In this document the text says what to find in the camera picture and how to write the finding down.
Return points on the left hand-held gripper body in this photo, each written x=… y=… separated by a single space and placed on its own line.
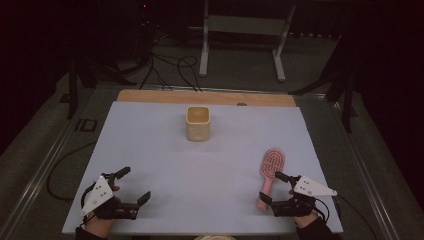
x=99 y=195

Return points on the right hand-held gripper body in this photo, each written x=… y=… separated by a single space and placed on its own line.
x=310 y=188

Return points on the pink hairbrush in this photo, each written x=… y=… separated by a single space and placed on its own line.
x=271 y=166

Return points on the beige square cup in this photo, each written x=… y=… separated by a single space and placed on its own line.
x=197 y=125

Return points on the person's right hand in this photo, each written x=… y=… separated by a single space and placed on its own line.
x=305 y=220

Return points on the person's left hand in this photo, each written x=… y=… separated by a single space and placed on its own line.
x=98 y=227

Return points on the pale blue table mat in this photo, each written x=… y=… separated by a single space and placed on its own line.
x=200 y=173

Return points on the black stand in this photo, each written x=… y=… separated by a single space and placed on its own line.
x=340 y=83
x=78 y=76

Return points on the white metal stand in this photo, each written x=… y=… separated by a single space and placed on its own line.
x=245 y=25

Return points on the aluminium frame rail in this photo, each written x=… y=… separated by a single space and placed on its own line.
x=36 y=176
x=363 y=173

